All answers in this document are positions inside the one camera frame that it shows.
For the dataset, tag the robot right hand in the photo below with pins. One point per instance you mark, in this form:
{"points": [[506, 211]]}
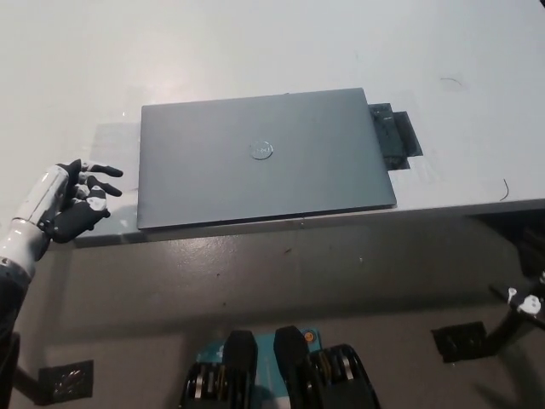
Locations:
{"points": [[530, 304]]}

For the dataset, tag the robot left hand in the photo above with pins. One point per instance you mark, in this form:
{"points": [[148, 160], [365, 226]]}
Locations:
{"points": [[70, 221]]}

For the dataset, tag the grey Dell laptop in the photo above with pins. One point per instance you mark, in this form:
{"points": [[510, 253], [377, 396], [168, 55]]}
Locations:
{"points": [[264, 187]]}

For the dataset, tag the black table leg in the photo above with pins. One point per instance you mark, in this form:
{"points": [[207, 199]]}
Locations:
{"points": [[502, 334]]}

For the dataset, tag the black floor tape patch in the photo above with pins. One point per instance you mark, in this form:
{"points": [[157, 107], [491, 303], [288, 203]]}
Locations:
{"points": [[66, 381], [460, 343]]}

